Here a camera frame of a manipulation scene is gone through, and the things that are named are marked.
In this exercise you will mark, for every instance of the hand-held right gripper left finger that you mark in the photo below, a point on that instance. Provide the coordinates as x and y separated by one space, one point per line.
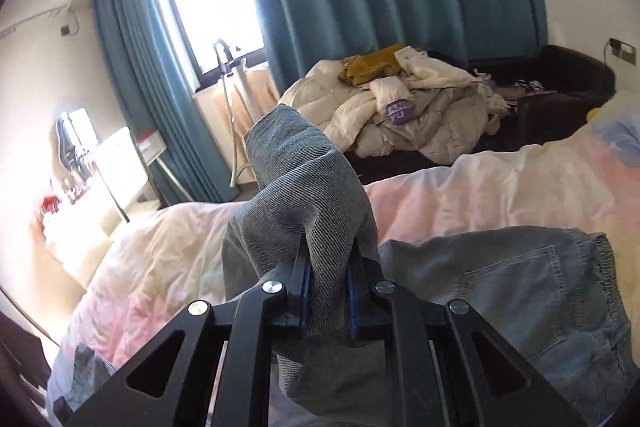
302 302

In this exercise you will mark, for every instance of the yellow pillow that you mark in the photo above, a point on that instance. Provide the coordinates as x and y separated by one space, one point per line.
594 114

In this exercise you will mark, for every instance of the white crumpled cloth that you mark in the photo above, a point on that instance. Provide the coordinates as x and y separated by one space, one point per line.
435 67

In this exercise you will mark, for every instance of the garment steamer stand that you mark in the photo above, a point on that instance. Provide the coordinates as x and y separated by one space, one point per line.
223 57

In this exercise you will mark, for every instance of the dark wall socket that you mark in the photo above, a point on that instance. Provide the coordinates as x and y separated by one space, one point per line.
625 53

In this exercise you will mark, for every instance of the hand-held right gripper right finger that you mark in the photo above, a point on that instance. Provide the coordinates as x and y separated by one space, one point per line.
354 307

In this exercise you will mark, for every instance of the narrow teal curtain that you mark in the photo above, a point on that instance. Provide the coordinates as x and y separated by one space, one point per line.
135 82

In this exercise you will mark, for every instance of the dark object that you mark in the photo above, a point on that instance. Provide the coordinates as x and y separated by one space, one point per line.
20 357

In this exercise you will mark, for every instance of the beige hanging garment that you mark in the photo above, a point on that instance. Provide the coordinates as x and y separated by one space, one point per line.
260 92

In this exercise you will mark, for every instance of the white dressing table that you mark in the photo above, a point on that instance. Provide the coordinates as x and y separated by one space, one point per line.
70 227

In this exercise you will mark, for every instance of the group of toiletry bottles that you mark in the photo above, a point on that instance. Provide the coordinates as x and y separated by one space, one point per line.
55 202

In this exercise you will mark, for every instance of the mustard yellow cloth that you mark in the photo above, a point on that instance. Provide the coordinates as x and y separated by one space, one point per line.
370 64

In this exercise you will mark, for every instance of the curved metal rod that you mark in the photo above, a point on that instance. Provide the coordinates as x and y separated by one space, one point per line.
25 314

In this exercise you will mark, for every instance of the grey-blue denim jeans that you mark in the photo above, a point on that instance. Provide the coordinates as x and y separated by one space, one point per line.
310 187

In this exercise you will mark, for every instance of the black sofa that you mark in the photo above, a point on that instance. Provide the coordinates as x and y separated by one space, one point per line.
570 77

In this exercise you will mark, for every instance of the wavy-edged mirror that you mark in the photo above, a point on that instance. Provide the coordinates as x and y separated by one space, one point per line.
75 132

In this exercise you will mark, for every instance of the pastel patchwork bed blanket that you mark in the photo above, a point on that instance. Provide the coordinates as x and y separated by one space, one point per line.
450 192

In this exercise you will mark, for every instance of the grey quilted jacket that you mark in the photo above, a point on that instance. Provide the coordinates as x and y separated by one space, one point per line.
450 122

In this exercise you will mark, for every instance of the pastel pillow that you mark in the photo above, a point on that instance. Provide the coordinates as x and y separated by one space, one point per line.
620 127

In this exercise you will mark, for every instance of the white garment with purple patch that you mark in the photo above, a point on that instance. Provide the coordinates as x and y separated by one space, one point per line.
390 92

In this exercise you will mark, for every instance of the white folding chair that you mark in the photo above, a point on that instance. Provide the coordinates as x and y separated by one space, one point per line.
120 167

